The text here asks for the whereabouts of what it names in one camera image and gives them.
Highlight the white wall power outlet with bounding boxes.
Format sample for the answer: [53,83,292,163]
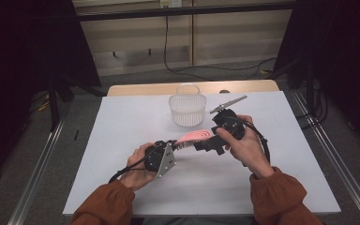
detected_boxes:
[159,0,183,8]

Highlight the wooden table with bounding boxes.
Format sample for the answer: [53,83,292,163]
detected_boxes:
[106,79,280,98]

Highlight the aluminium floor rail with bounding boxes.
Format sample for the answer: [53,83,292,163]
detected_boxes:
[7,116,67,225]
[292,90,360,225]

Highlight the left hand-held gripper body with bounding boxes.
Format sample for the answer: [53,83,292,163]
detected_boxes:
[143,140,177,179]

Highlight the bundle of black floor cables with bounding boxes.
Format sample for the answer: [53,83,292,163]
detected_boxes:
[295,87,330,129]

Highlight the black power cable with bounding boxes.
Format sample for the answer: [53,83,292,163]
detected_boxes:
[163,6,278,82]

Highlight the hand-held gripper cable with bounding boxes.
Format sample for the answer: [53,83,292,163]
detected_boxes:
[108,149,158,184]
[231,116,272,167]

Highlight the left hand-held gripper cable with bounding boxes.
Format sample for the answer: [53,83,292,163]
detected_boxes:
[108,149,158,184]

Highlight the person's left hand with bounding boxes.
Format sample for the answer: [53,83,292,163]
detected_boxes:
[118,142,159,192]

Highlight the black metal crossbar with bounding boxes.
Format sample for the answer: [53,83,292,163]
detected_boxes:
[74,2,298,23]

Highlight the white slotted plastic basket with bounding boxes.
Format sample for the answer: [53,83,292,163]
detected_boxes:
[168,83,207,128]

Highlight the pink hairbrush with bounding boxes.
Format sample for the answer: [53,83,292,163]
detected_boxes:
[173,128,216,150]

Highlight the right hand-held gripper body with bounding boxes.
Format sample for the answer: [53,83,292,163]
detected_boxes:
[209,95,248,142]

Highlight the black curtain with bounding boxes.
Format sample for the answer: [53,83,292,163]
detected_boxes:
[0,0,103,186]
[273,0,360,154]

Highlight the right hand-held gripper cable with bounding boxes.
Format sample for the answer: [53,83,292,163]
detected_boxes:
[231,116,272,167]

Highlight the black metal stand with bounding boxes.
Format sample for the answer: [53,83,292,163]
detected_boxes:
[289,59,326,109]
[47,74,76,132]

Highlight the person's right hand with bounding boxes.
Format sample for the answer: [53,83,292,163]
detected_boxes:
[215,114,277,180]

